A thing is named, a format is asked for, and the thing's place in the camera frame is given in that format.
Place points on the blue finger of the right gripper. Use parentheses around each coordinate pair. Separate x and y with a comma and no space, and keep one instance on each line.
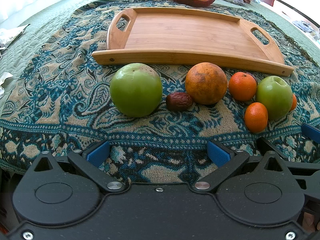
(263,146)
(311,132)

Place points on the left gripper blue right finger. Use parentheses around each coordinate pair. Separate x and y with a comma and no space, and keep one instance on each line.
(228,163)

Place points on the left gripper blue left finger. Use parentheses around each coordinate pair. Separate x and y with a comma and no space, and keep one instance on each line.
(87,163)

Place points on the small orange mandarin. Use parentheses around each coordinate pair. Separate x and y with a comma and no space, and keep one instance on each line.
(256,117)

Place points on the partly hidden orange mandarin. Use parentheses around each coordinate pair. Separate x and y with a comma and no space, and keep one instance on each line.
(294,103)

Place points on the small green apple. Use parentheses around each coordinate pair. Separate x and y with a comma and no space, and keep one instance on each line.
(276,95)

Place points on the red dried date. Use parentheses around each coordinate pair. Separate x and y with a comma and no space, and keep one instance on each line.
(178,101)

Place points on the large brownish orange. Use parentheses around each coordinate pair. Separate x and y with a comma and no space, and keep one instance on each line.
(206,83)

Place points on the large green apple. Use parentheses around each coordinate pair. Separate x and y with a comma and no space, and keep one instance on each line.
(136,90)

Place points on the blue paisley blanket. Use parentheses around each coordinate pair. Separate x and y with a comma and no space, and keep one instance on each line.
(62,102)

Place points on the blue clothes on floor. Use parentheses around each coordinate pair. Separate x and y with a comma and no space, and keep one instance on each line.
(307,28)

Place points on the wooden bamboo tray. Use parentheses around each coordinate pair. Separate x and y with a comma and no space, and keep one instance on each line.
(156,35)

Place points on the white paper at bed edge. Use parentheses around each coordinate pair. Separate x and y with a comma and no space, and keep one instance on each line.
(8,36)

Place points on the green quilted bedspread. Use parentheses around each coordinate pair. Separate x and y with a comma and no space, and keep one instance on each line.
(43,24)

